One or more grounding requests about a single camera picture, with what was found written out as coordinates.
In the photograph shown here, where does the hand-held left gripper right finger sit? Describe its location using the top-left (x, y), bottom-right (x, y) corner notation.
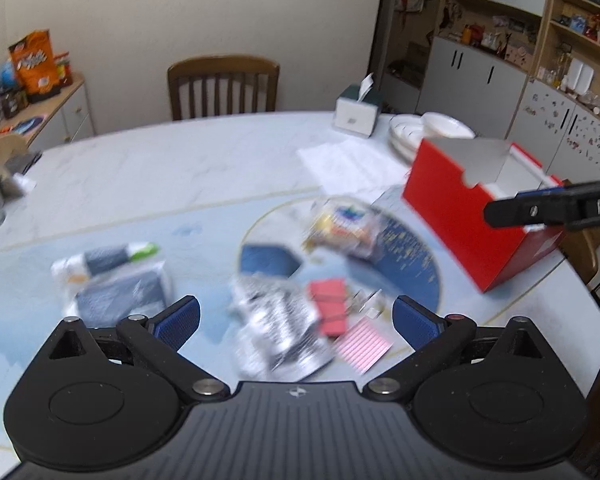
top-left (362, 296), bottom-right (548, 403)

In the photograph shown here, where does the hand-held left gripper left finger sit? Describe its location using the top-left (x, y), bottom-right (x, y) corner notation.
top-left (47, 295), bottom-right (231, 403)

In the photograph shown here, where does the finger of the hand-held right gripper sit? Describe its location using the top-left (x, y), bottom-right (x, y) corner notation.
top-left (483, 185), bottom-right (581, 230)

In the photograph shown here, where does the grey tissue pack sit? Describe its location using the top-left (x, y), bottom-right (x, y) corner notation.
top-left (72, 262), bottom-right (173, 328)

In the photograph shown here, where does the red cardboard box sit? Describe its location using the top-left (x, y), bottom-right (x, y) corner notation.
top-left (402, 137), bottom-right (568, 293)

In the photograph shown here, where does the pink binder clip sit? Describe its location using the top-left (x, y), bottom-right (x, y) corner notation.
top-left (307, 280), bottom-right (386, 338)

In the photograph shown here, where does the white pouch with orange print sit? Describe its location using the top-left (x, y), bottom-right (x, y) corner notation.
top-left (50, 241), bottom-right (160, 286)

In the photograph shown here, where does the silver foil packet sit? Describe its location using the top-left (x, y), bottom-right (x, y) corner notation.
top-left (227, 277), bottom-right (333, 381)

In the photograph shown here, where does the clear colourful snack bag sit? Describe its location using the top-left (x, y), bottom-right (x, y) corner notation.
top-left (305, 197), bottom-right (381, 261)

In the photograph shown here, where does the pink sticky note pad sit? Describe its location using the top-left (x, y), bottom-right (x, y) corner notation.
top-left (332, 317), bottom-right (395, 375)

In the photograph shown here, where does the white bowl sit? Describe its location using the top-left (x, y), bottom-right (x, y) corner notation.
top-left (420, 111), bottom-right (476, 140)

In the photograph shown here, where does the white wooden cabinet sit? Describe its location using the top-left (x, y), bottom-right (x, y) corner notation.
top-left (417, 0), bottom-right (600, 181)

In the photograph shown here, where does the white paper napkin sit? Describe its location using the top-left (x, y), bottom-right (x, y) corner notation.
top-left (297, 137), bottom-right (411, 196)

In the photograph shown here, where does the green and white tissue box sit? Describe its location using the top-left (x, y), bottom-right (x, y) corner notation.
top-left (334, 74), bottom-right (383, 138)

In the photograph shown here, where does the white sideboard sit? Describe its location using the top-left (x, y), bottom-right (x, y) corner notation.
top-left (0, 72), bottom-right (96, 153)

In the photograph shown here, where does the wooden chair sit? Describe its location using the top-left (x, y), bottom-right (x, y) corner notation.
top-left (167, 54), bottom-right (281, 122)

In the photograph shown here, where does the orange snack bag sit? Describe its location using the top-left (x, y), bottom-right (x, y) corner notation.
top-left (8, 29), bottom-right (63, 98)

